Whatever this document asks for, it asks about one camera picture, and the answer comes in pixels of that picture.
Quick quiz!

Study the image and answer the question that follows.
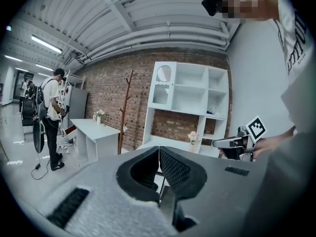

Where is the black head-worn camera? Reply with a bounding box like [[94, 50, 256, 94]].
[[201, 0, 228, 17]]

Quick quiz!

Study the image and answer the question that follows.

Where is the person's right hand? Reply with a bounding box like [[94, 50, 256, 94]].
[[253, 136, 279, 159]]

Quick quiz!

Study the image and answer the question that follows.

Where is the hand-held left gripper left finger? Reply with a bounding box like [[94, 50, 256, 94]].
[[40, 146, 179, 237]]

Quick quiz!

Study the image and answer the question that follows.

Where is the white metal shelf rack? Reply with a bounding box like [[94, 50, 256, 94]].
[[58, 70, 86, 101]]

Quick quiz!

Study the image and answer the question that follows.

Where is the white box red interior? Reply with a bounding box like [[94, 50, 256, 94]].
[[63, 125, 78, 142]]

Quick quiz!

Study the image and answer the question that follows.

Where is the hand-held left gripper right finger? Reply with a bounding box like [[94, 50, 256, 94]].
[[159, 146, 271, 237]]

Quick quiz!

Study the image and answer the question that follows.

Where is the person's own torso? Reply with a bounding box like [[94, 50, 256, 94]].
[[243, 0, 316, 237]]

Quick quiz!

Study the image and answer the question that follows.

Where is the white flower vase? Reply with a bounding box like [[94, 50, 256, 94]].
[[93, 109, 106, 125]]

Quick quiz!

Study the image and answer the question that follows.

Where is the black office chair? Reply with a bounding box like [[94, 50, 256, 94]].
[[21, 99, 35, 127]]

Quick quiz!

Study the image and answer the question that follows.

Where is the brown wooden coat rack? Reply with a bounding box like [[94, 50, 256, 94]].
[[117, 70, 135, 155]]

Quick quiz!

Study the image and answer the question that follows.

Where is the person's right forearm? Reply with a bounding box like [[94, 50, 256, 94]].
[[274, 127, 297, 148]]

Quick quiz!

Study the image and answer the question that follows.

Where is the grey metal cabinet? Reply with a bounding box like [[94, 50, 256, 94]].
[[66, 86, 89, 120]]

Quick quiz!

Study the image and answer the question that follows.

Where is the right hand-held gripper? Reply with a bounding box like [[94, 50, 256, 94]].
[[212, 116, 268, 161]]

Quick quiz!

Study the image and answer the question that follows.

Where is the pink flower vase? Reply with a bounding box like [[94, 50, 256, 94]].
[[187, 131, 199, 153]]

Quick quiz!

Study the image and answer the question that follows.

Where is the person's own head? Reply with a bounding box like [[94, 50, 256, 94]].
[[212, 0, 281, 24]]

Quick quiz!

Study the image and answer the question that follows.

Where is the white hutch shelf cabinet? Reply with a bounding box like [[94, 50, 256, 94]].
[[143, 61, 229, 158]]

